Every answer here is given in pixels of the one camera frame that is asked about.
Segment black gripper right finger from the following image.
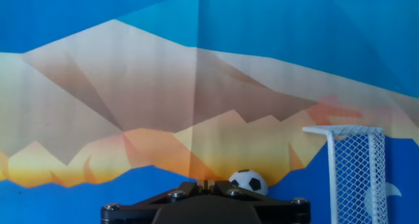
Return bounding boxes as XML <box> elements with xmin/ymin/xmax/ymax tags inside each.
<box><xmin>206</xmin><ymin>179</ymin><xmax>311</xmax><ymax>224</ymax></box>

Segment blue mountain print cloth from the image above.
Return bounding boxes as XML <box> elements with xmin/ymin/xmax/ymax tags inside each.
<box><xmin>0</xmin><ymin>0</ymin><xmax>419</xmax><ymax>224</ymax></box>

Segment white tape piece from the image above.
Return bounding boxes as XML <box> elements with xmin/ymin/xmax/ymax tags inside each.
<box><xmin>365</xmin><ymin>181</ymin><xmax>403</xmax><ymax>215</ymax></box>

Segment white mesh toy goal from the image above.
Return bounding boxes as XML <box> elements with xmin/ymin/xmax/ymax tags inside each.
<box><xmin>302</xmin><ymin>124</ymin><xmax>390</xmax><ymax>224</ymax></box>

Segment small black white soccer ball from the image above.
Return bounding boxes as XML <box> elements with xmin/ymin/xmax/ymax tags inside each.
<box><xmin>228</xmin><ymin>169</ymin><xmax>269</xmax><ymax>196</ymax></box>

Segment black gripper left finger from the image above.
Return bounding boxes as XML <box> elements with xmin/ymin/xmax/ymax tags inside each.
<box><xmin>100</xmin><ymin>179</ymin><xmax>207</xmax><ymax>224</ymax></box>

